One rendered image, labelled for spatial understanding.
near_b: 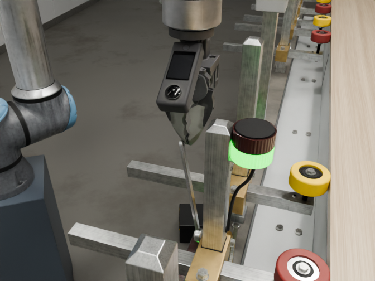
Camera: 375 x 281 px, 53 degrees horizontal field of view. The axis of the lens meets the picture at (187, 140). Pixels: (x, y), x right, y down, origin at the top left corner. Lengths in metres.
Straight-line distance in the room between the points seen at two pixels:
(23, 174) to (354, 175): 0.95
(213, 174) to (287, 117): 1.06
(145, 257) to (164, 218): 1.64
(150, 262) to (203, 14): 0.36
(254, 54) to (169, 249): 0.48
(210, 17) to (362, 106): 0.66
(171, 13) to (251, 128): 0.20
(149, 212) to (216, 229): 1.38
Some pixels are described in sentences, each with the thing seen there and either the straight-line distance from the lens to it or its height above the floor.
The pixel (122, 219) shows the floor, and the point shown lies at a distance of 1.98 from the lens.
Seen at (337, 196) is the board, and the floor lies 0.90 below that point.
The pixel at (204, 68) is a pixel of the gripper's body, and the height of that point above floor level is 1.15.
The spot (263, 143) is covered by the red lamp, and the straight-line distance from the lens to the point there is 0.50.
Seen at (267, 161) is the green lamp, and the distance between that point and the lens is 0.53.
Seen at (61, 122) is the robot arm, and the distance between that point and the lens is 1.27.
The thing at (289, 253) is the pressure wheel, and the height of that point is 0.91.
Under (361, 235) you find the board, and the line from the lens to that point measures 0.71.
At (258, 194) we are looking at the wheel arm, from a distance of 0.84.
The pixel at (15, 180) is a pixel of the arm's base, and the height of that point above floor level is 0.65.
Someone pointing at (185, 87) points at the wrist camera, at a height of 1.15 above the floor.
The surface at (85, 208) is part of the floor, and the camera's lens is 2.08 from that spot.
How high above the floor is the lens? 1.38
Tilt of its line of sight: 33 degrees down
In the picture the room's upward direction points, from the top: straight up
